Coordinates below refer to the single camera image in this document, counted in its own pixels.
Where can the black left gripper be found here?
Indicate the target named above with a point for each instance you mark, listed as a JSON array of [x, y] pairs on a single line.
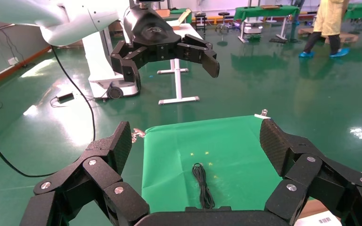
[[149, 29]]

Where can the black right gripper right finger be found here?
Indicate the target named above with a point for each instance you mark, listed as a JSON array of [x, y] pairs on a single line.
[[296, 162]]

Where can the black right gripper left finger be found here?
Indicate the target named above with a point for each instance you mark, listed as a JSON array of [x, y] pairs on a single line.
[[99, 174]]

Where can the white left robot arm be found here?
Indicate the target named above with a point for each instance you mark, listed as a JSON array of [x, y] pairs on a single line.
[[68, 21]]

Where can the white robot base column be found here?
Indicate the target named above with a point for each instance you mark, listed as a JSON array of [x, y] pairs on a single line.
[[101, 68]]

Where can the white box machine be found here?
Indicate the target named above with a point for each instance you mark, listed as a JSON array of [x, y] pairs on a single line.
[[252, 28]]

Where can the white table stand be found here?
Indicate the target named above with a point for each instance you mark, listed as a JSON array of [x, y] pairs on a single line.
[[177, 84]]

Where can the tan open carton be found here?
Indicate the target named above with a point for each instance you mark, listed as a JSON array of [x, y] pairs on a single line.
[[184, 16]]

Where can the black stool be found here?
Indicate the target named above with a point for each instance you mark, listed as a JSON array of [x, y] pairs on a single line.
[[200, 20], [223, 18]]

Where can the metal cloth clamp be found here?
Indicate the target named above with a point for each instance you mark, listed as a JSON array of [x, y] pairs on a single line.
[[262, 114], [137, 134]]

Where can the white printed instruction sheet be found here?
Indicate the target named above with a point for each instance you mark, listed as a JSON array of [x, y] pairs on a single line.
[[312, 222]]

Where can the green table cloth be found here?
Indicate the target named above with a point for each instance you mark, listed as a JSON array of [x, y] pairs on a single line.
[[231, 149]]

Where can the person in yellow coat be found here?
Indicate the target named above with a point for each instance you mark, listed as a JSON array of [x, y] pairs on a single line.
[[329, 18]]

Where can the grey left wrist camera bracket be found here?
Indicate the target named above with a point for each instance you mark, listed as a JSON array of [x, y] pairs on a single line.
[[143, 3]]

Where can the white wall outlet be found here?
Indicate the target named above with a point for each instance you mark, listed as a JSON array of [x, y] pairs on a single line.
[[12, 60]]

